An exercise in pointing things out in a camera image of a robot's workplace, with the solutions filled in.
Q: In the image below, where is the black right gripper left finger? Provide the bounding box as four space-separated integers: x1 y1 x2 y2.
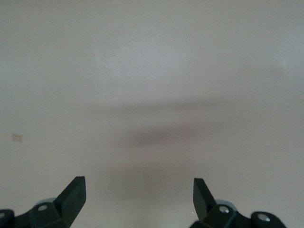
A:
0 176 86 228

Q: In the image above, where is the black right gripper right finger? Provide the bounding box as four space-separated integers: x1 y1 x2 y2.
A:
189 178 286 228

